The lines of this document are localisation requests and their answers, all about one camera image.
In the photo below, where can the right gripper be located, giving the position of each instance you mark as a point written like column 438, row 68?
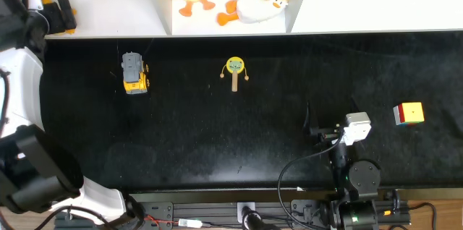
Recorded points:
column 323, row 135

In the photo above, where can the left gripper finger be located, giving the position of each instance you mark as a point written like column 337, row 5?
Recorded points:
column 67, row 13
column 53, row 17

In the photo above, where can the orange dinosaur toy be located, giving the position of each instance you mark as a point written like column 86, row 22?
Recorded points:
column 45, row 0

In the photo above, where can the grey and yellow toy truck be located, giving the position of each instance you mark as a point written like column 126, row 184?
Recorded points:
column 133, row 74

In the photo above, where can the yellow wooden rattle drum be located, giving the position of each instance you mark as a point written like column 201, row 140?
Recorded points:
column 235, row 66

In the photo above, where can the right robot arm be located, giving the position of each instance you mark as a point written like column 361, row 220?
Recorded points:
column 363, row 178

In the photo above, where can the many-coloured puzzle cube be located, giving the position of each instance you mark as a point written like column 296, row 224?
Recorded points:
column 412, row 113

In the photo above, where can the white shelf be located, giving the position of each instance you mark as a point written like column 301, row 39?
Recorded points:
column 361, row 6

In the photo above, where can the white plush duck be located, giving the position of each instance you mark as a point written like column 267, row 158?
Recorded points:
column 258, row 7

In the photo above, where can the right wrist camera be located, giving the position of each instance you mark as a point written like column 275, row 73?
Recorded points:
column 357, row 127

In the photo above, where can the mounting rail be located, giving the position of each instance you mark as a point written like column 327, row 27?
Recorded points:
column 217, row 212

